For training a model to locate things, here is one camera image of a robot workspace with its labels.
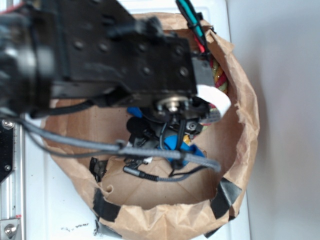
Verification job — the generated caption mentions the blue plastic bottle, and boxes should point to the blue plastic bottle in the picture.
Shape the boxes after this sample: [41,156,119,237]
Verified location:
[126,107,204,157]

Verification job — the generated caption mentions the red green wire bundle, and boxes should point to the red green wire bundle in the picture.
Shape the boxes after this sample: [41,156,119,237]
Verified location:
[175,0,212,60]

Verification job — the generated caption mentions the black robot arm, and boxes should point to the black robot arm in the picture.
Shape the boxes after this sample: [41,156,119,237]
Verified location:
[0,0,211,122]

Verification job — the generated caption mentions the black mounting bracket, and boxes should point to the black mounting bracket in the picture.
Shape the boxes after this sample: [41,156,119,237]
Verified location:
[0,118,15,184]

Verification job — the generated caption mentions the white plastic tray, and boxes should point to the white plastic tray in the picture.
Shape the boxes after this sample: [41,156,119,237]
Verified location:
[24,0,251,240]

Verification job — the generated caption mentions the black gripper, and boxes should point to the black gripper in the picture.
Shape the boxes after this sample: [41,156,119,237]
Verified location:
[128,97,213,147]

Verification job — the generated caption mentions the grey braided cable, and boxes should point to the grey braided cable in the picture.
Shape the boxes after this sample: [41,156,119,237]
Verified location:
[14,117,222,182]

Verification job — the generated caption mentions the multicolour twisted rope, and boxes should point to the multicolour twisted rope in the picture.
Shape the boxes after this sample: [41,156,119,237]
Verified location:
[183,53,229,145]

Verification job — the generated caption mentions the aluminium frame rail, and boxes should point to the aluminium frame rail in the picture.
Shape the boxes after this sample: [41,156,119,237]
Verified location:
[0,123,26,240]

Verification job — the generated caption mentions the brown paper bag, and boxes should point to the brown paper bag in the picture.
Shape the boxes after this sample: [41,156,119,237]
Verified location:
[43,20,260,240]

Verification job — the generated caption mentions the white label tag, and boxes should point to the white label tag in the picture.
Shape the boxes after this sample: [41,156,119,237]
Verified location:
[196,84,231,118]

